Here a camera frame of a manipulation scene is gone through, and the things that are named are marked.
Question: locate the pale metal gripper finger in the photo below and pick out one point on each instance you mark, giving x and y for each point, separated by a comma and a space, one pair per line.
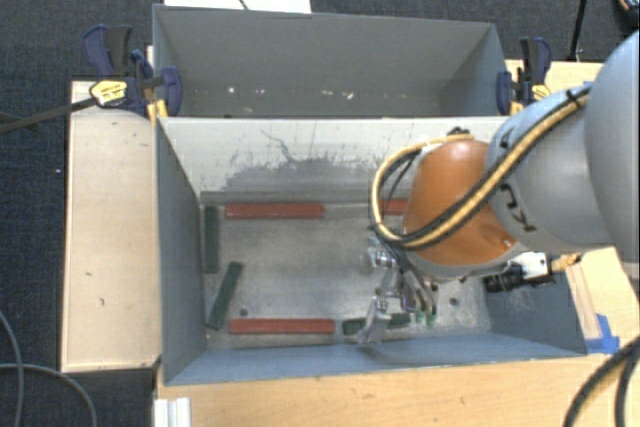
382, 326
369, 322

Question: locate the dark green flat block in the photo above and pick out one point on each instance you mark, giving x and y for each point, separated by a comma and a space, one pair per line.
352, 327
211, 240
226, 295

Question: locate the red-brown flat block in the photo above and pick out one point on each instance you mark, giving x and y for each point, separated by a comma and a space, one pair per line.
395, 207
274, 211
281, 326

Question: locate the grey metal bin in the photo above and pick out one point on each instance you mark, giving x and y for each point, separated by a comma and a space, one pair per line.
310, 65

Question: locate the pale wood board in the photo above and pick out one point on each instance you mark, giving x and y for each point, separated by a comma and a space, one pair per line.
110, 240

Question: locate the black cylinder on white bracket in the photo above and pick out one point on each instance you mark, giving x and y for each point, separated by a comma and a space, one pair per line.
531, 264

